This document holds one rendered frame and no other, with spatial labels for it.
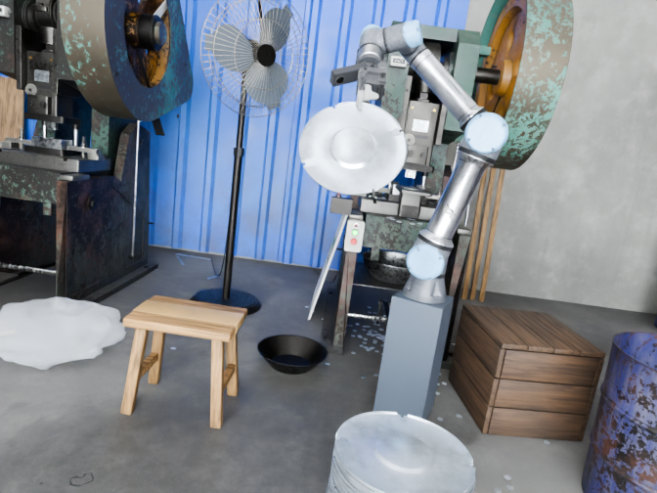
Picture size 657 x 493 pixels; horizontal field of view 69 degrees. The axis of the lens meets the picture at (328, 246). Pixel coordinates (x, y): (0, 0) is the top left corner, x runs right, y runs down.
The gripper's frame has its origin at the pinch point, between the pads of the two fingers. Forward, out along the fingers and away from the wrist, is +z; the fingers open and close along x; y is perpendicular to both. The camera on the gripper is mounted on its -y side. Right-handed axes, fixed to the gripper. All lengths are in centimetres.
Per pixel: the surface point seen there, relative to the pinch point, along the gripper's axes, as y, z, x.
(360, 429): 9, 81, 19
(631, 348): 97, 40, 48
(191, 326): -42, 50, 50
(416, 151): 32, -54, 67
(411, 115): 27, -67, 59
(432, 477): 22, 90, 10
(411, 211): 33, -30, 82
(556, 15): 72, -77, 9
